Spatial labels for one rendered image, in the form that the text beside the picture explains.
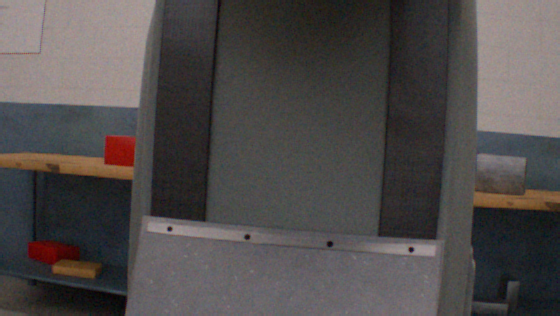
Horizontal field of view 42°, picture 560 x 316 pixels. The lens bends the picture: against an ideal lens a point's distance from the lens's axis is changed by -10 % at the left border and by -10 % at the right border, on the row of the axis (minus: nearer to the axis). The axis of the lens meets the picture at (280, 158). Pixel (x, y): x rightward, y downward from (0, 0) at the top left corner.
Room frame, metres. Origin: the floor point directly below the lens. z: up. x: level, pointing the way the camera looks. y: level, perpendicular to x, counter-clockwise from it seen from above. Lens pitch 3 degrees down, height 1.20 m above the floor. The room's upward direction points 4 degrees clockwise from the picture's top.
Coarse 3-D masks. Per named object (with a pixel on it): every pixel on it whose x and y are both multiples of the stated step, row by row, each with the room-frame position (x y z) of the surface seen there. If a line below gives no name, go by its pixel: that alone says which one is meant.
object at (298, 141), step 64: (192, 0) 0.83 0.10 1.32; (256, 0) 0.83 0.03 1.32; (320, 0) 0.82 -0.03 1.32; (384, 0) 0.81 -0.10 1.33; (448, 0) 0.79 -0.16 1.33; (192, 64) 0.83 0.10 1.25; (256, 64) 0.83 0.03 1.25; (320, 64) 0.82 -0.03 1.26; (384, 64) 0.81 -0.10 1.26; (448, 64) 0.79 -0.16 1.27; (192, 128) 0.83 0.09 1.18; (256, 128) 0.83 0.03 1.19; (320, 128) 0.82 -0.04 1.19; (384, 128) 0.80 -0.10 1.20; (448, 128) 0.79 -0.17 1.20; (192, 192) 0.83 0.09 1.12; (256, 192) 0.83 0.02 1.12; (320, 192) 0.81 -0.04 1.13; (384, 192) 0.80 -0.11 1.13; (448, 192) 0.79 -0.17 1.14; (448, 256) 0.81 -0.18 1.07
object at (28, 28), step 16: (0, 0) 5.04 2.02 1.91; (16, 0) 5.01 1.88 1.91; (32, 0) 4.99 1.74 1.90; (0, 16) 5.03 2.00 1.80; (16, 16) 5.01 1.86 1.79; (32, 16) 4.99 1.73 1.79; (0, 32) 5.03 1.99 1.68; (16, 32) 5.01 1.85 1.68; (32, 32) 4.99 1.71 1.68; (0, 48) 5.03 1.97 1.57; (16, 48) 5.01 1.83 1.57; (32, 48) 4.98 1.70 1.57
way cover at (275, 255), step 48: (144, 240) 0.83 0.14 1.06; (192, 240) 0.82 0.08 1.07; (240, 240) 0.81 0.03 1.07; (288, 240) 0.81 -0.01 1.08; (336, 240) 0.80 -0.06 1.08; (384, 240) 0.80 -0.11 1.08; (432, 240) 0.79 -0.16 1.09; (144, 288) 0.80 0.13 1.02; (192, 288) 0.80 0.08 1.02; (240, 288) 0.79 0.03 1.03; (288, 288) 0.78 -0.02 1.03; (336, 288) 0.78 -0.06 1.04; (384, 288) 0.77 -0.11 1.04; (432, 288) 0.77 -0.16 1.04
